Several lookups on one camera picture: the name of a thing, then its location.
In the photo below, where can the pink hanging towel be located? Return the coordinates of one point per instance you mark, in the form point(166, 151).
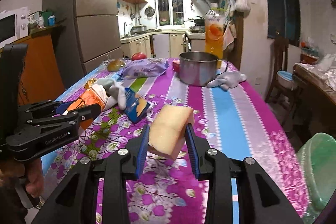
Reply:
point(229, 36)

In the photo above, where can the orange wooden cabinet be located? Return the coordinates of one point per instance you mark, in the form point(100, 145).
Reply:
point(41, 78)

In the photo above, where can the silver refrigerator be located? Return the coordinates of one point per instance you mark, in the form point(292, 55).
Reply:
point(89, 35)

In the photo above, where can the dark window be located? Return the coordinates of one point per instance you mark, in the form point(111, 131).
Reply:
point(284, 20)

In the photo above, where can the clear plastic sheet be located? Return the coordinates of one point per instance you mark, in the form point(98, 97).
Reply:
point(323, 70)

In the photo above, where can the white microwave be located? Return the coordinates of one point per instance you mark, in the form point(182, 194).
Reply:
point(13, 25)

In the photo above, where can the yellow sponge block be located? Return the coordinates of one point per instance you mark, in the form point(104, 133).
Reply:
point(167, 132)

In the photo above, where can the black wok on stove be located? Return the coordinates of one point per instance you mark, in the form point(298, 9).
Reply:
point(199, 21)

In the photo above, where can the dark wooden side table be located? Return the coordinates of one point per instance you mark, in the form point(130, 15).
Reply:
point(316, 103)

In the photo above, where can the kitchen base cabinets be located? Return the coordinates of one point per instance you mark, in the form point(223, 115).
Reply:
point(169, 43)

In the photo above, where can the bagged bread roll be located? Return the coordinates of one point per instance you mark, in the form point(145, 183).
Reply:
point(115, 65)

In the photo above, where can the blue wash basin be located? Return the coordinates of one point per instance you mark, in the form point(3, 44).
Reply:
point(285, 79)

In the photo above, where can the hanging white plastic bag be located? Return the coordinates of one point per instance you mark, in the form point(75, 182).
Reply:
point(242, 6)

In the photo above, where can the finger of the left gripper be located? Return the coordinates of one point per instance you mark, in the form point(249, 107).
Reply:
point(43, 109)
point(68, 124)

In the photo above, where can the grey white sock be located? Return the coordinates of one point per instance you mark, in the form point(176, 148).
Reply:
point(115, 91)

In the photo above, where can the orange juice bottle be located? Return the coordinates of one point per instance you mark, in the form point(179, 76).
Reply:
point(214, 30)

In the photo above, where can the left hand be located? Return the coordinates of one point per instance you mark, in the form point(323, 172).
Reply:
point(35, 180)

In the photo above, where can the kitchen window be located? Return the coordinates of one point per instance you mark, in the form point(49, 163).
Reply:
point(170, 12)

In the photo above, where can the wooden chair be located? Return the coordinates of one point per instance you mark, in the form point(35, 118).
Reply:
point(280, 54)

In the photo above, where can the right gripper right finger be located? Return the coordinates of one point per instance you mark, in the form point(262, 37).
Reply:
point(260, 200)

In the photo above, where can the orange white carton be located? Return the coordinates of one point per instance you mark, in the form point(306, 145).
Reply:
point(89, 105)

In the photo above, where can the blue snack package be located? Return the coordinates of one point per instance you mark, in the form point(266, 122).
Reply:
point(136, 106)

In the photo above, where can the purple wet wipes pack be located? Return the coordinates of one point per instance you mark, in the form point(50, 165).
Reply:
point(150, 67)

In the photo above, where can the steel pot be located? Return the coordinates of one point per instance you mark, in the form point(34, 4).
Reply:
point(197, 68)

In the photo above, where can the dark left sleeve forearm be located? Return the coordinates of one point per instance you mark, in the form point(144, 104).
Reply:
point(12, 210)

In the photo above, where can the gold yellow carton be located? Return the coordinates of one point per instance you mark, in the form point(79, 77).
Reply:
point(90, 82)

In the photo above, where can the red apple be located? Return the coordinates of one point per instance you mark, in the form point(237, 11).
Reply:
point(138, 56)

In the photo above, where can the blue capped jar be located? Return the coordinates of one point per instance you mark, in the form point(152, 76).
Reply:
point(51, 20)

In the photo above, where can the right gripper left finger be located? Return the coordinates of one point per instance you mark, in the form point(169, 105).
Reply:
point(74, 200)

